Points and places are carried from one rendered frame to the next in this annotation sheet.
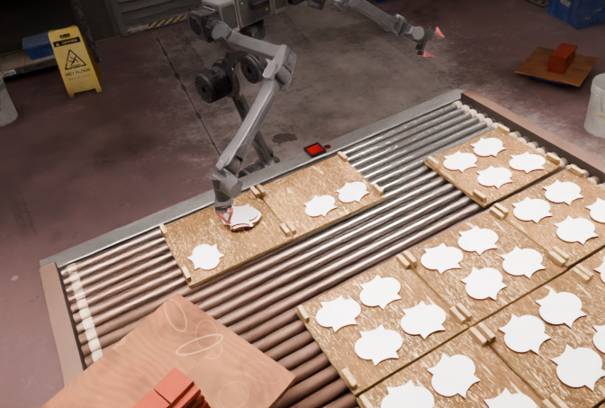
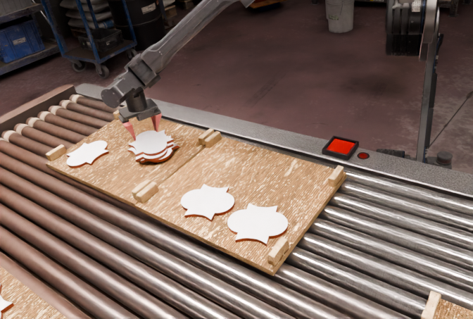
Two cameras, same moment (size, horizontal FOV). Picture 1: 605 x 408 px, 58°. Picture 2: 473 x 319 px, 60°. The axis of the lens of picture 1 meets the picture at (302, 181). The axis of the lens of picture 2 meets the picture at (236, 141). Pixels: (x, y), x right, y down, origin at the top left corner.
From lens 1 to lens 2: 1.74 m
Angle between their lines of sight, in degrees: 52
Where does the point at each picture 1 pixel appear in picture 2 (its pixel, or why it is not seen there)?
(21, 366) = not seen: hidden behind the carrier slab
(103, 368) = not seen: outside the picture
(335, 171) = (300, 184)
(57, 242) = (252, 119)
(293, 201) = (209, 173)
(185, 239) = (116, 130)
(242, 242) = (117, 167)
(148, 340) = not seen: outside the picture
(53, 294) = (34, 102)
